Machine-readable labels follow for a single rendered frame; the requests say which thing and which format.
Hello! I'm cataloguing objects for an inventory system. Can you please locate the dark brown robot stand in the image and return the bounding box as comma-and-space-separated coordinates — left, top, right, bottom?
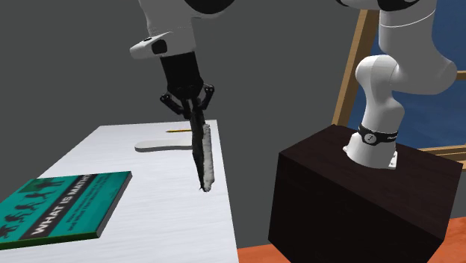
268, 123, 464, 263

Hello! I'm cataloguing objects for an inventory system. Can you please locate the white table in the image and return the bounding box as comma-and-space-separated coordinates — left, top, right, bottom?
0, 119, 240, 263

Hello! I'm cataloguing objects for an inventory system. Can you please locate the teal book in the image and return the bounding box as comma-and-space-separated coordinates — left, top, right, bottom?
0, 170, 133, 252

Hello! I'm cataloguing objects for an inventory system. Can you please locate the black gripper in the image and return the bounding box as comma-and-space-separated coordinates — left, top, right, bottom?
159, 52, 216, 122

